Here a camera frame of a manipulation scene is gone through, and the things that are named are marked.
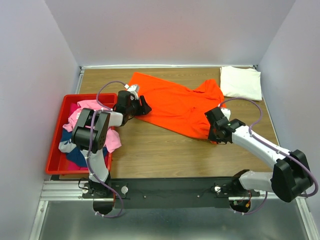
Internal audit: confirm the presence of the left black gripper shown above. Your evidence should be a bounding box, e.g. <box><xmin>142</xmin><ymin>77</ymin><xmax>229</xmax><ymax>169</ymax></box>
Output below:
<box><xmin>126</xmin><ymin>95</ymin><xmax>152</xmax><ymax>116</ymax></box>

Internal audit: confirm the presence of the orange t shirt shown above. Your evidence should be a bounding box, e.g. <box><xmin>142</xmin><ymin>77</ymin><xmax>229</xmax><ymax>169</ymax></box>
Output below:
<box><xmin>128</xmin><ymin>72</ymin><xmax>224</xmax><ymax>140</ymax></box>

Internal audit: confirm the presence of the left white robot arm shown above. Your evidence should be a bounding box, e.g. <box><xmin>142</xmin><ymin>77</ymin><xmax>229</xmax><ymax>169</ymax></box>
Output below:
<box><xmin>71</xmin><ymin>84</ymin><xmax>152</xmax><ymax>198</ymax></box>

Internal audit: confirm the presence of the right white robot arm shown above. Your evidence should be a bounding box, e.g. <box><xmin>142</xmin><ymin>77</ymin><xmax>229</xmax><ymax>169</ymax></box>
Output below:
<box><xmin>204</xmin><ymin>107</ymin><xmax>315</xmax><ymax>203</ymax></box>

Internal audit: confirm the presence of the pink t shirt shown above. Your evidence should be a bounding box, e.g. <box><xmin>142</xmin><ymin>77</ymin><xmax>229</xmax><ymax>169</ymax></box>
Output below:
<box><xmin>62</xmin><ymin>99</ymin><xmax>123</xmax><ymax>153</ymax></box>

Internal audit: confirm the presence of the folded white t shirt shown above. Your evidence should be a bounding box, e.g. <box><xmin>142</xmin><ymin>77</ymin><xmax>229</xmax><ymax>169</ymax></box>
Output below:
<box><xmin>220</xmin><ymin>66</ymin><xmax>262</xmax><ymax>101</ymax></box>

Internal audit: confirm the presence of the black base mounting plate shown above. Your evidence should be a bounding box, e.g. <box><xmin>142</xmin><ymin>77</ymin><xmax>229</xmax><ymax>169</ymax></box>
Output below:
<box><xmin>82</xmin><ymin>177</ymin><xmax>259</xmax><ymax>210</ymax></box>

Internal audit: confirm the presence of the magenta t shirt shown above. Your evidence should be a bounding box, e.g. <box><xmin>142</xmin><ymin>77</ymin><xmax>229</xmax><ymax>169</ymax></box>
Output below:
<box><xmin>69</xmin><ymin>103</ymin><xmax>82</xmax><ymax>122</ymax></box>

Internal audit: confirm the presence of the navy blue printed t shirt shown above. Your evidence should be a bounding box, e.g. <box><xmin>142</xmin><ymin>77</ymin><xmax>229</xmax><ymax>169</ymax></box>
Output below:
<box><xmin>58</xmin><ymin>128</ymin><xmax>111</xmax><ymax>167</ymax></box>

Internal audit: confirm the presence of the red plastic bin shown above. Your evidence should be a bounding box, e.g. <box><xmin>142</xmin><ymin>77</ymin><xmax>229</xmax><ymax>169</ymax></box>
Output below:
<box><xmin>44</xmin><ymin>93</ymin><xmax>118</xmax><ymax>175</ymax></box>

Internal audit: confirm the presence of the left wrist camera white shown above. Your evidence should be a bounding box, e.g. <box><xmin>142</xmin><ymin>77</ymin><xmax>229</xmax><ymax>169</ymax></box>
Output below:
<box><xmin>124</xmin><ymin>84</ymin><xmax>140</xmax><ymax>98</ymax></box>

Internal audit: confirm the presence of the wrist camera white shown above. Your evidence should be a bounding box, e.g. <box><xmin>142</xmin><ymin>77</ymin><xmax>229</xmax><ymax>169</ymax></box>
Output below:
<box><xmin>220</xmin><ymin>107</ymin><xmax>231</xmax><ymax>121</ymax></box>
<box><xmin>124</xmin><ymin>84</ymin><xmax>140</xmax><ymax>98</ymax></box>

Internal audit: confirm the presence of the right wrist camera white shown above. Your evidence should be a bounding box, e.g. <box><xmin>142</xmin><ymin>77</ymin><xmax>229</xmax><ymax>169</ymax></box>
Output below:
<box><xmin>220</xmin><ymin>107</ymin><xmax>231</xmax><ymax>121</ymax></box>

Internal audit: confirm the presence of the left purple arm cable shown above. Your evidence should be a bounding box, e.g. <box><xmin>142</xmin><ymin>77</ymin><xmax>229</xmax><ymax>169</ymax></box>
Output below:
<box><xmin>86</xmin><ymin>80</ymin><xmax>131</xmax><ymax>176</ymax></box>

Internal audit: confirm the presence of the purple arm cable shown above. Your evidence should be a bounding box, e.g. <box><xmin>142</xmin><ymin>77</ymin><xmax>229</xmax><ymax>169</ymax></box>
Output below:
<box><xmin>218</xmin><ymin>97</ymin><xmax>318</xmax><ymax>198</ymax></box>
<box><xmin>86</xmin><ymin>80</ymin><xmax>131</xmax><ymax>176</ymax></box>

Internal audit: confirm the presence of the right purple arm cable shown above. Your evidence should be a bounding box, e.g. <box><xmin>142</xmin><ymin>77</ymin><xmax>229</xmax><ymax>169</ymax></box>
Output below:
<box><xmin>218</xmin><ymin>97</ymin><xmax>318</xmax><ymax>198</ymax></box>

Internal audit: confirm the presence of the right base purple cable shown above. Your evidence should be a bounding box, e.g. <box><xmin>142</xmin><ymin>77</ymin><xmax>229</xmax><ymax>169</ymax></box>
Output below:
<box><xmin>233</xmin><ymin>191</ymin><xmax>268</xmax><ymax>216</ymax></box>

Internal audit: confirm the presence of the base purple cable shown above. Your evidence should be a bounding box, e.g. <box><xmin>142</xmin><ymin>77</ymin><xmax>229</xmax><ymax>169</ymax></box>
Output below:
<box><xmin>87</xmin><ymin>174</ymin><xmax>125</xmax><ymax>219</ymax></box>
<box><xmin>233</xmin><ymin>191</ymin><xmax>268</xmax><ymax>216</ymax></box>

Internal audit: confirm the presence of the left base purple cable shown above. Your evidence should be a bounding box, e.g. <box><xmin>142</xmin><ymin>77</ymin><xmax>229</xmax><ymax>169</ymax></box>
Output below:
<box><xmin>87</xmin><ymin>174</ymin><xmax>125</xmax><ymax>219</ymax></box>

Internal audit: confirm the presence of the aluminium frame rail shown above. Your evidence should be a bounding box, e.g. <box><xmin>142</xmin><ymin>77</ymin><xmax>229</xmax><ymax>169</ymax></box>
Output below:
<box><xmin>39</xmin><ymin>177</ymin><xmax>308</xmax><ymax>201</ymax></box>

